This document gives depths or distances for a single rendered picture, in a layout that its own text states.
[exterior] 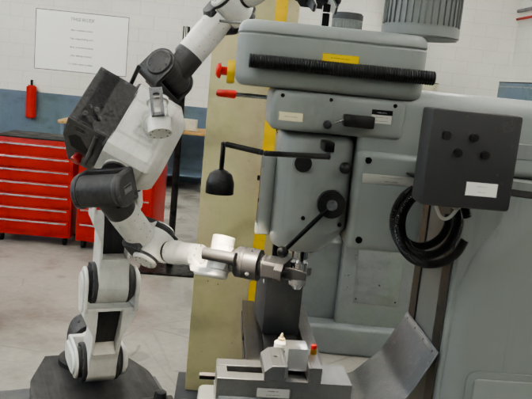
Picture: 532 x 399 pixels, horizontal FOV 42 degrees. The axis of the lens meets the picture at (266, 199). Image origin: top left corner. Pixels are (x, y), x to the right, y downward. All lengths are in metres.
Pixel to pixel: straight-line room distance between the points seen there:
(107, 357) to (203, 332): 1.31
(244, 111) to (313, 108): 1.85
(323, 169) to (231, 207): 1.89
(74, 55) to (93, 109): 9.08
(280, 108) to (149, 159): 0.45
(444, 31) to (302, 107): 0.40
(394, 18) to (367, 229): 0.53
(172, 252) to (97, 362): 0.66
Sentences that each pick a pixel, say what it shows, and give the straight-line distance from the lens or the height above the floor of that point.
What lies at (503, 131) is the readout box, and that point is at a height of 1.69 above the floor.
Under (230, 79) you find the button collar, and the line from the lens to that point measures 1.78.
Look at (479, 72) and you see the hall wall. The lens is 11.51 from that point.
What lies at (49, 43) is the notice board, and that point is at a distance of 11.15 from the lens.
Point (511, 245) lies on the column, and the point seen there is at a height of 1.40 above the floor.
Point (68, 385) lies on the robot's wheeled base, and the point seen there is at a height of 0.57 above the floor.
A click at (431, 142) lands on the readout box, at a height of 1.65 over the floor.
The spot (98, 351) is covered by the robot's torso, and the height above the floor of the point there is 0.75.
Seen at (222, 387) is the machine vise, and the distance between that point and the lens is 1.78.
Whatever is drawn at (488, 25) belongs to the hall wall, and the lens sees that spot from 11.57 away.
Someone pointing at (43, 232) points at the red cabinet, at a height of 0.12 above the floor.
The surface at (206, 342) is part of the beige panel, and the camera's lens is 3.81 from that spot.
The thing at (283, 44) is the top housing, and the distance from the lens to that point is 1.68.
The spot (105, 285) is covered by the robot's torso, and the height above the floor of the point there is 1.02.
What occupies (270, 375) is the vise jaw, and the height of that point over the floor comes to 1.02.
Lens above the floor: 1.75
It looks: 10 degrees down
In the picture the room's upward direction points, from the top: 6 degrees clockwise
